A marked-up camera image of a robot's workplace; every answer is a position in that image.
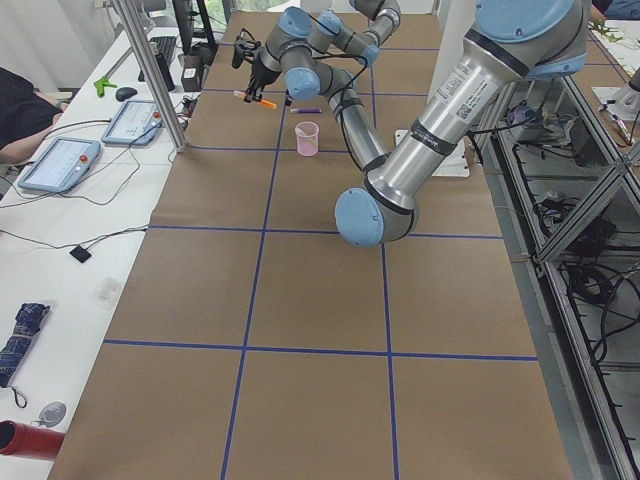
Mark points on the black keyboard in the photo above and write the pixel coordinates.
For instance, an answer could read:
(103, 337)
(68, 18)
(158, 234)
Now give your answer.
(164, 44)

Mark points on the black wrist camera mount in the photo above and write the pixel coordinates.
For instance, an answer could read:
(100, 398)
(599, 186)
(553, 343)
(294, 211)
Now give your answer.
(246, 48)

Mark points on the pink mesh pen holder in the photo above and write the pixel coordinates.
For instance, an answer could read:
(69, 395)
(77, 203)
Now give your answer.
(307, 138)

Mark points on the far teach pendant tablet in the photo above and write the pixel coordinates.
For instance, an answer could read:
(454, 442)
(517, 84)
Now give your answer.
(136, 123)

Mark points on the round metal lid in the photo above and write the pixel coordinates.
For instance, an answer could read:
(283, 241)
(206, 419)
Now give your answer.
(52, 414)

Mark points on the black water bottle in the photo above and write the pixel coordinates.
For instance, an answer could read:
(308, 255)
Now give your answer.
(164, 71)

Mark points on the aluminium frame post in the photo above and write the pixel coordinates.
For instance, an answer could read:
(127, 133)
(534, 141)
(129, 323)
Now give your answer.
(130, 19)

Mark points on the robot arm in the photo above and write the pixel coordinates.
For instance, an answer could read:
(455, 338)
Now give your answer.
(311, 41)

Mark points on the small black square device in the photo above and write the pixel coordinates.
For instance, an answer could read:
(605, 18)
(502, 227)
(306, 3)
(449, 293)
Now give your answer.
(80, 253)

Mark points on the near teach pendant tablet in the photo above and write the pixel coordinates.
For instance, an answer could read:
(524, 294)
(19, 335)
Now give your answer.
(64, 163)

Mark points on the person in black shirt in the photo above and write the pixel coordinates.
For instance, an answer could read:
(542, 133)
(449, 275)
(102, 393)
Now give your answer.
(27, 116)

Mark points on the teach pendant tablet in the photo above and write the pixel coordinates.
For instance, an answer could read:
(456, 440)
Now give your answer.
(136, 123)
(64, 163)

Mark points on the purple highlighter pen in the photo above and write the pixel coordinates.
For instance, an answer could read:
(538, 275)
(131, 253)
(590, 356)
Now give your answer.
(305, 110)

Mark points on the green plastic clamp tool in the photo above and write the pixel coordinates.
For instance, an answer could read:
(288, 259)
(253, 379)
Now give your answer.
(102, 84)

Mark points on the orange highlighter pen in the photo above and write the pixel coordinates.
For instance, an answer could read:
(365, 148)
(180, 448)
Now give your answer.
(260, 101)

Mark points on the red cylinder bottle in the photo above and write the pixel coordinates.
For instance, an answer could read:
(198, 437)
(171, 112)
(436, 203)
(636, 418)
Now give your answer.
(27, 441)

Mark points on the clear plastic small box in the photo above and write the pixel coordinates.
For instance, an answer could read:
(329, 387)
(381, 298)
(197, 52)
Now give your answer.
(107, 293)

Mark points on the blue folded umbrella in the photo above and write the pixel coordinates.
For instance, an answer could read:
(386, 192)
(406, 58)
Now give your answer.
(28, 321)

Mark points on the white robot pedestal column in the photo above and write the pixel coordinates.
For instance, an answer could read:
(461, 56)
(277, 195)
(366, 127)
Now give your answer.
(456, 164)

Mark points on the brown paper table mat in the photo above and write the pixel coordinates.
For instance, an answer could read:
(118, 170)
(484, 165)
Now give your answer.
(252, 342)

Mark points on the black computer mouse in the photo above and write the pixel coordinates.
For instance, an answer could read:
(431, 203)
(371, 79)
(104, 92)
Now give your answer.
(125, 93)

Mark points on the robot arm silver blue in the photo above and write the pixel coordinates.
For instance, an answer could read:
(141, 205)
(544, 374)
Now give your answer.
(509, 41)

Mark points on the black box with label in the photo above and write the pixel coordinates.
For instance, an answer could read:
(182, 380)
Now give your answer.
(194, 66)

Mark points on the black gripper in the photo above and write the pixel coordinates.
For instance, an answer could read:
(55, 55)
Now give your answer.
(260, 71)

